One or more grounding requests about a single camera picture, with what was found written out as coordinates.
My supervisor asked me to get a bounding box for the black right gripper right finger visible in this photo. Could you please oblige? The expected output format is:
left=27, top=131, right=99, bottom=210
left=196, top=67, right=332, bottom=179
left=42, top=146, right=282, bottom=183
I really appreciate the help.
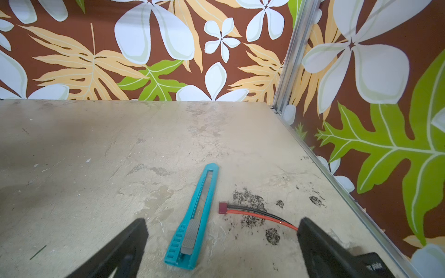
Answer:
left=297, top=217, right=394, bottom=278

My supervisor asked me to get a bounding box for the teal utility knife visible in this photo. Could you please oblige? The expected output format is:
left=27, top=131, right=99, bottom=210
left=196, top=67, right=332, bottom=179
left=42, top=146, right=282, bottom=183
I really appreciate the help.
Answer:
left=164, top=163, right=219, bottom=270

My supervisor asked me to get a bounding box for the vertical aluminium frame post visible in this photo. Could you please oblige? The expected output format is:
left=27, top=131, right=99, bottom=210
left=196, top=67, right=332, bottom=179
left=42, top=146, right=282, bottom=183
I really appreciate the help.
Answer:
left=273, top=0, right=322, bottom=115

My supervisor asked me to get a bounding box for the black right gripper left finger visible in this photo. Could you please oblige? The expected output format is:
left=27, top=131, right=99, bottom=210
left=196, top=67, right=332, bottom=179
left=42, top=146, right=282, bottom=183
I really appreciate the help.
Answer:
left=68, top=218, right=149, bottom=278

